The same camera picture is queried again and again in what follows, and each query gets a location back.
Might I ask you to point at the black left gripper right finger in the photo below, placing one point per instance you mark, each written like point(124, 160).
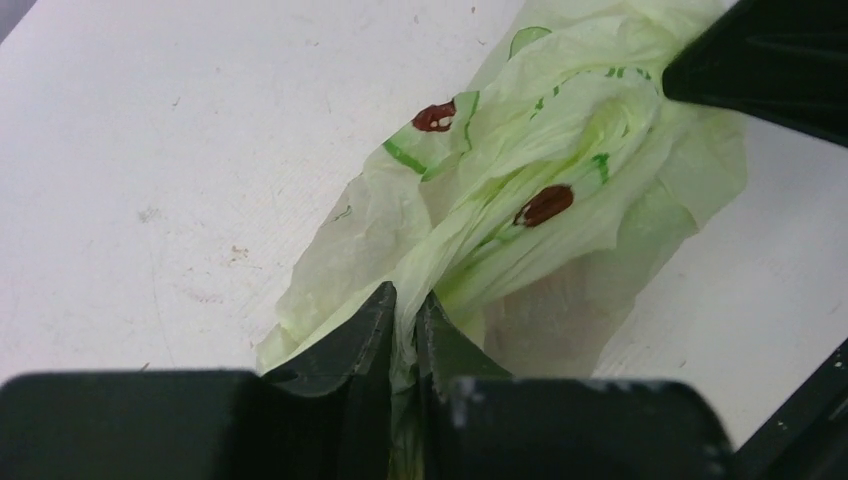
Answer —
point(481, 422)

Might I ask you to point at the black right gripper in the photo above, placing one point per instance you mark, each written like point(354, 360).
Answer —
point(781, 61)

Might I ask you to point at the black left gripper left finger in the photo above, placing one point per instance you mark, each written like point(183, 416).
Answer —
point(325, 414)

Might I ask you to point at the light green plastic bag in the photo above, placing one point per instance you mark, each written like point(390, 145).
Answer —
point(536, 204)

